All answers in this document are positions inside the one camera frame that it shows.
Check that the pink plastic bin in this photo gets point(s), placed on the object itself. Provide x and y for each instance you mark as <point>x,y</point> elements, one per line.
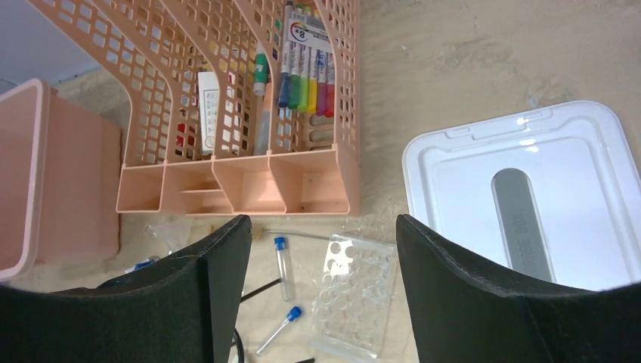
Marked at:
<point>60,167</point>

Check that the white plastic lid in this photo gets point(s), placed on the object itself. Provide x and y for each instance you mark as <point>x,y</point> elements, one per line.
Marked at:
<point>552,193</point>

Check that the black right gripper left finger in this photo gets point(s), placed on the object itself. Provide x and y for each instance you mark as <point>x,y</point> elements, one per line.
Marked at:
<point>182,308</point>

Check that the lower blue-capped test tube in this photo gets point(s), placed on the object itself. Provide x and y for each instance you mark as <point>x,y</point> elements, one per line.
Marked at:
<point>293,315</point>

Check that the blue-capped test tube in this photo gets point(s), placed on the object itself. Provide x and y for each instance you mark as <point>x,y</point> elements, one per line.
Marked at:
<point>293,315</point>
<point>285,268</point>

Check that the clear test tube rack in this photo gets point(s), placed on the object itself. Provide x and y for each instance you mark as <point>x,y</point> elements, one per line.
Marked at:
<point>351,310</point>

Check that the upper blue-capped test tube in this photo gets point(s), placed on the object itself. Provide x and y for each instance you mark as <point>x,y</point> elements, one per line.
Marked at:
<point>285,268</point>

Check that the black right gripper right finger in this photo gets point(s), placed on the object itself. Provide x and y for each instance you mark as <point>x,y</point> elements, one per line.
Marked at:
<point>466,308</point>

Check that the marker pen pack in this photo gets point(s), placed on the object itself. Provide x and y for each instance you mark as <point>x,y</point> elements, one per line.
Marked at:
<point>307,77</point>

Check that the pink file organizer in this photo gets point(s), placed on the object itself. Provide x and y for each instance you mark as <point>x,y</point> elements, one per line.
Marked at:
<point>267,161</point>

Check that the test tube brush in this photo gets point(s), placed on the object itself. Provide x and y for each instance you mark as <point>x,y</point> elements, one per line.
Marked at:
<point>260,232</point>

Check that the white paper box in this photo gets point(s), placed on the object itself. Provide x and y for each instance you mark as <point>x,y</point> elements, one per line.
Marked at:
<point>208,94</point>

